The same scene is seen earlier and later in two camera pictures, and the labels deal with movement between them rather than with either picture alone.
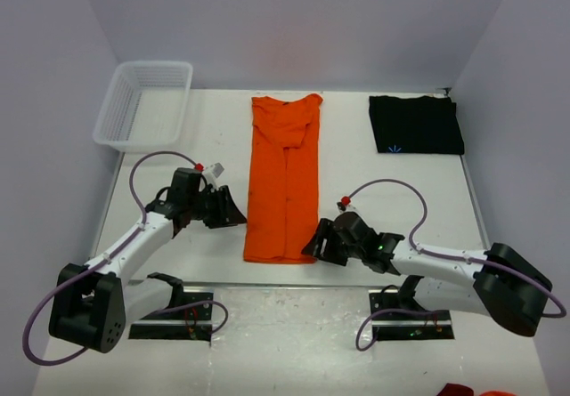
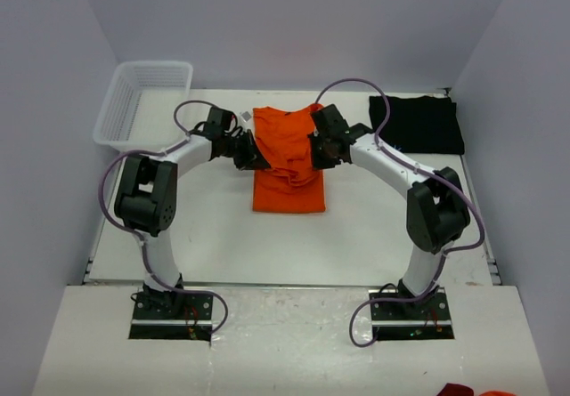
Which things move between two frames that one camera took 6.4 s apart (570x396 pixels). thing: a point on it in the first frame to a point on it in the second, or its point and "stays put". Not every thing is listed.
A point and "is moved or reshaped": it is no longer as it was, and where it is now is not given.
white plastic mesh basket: [145, 105] stays put
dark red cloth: [456, 390] stays put
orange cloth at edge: [498, 392] stays put
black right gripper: [325, 231] to [318, 162]
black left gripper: [226, 213] to [251, 157]
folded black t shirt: [427, 125] stays put
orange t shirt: [282, 201] is moved or reshaped
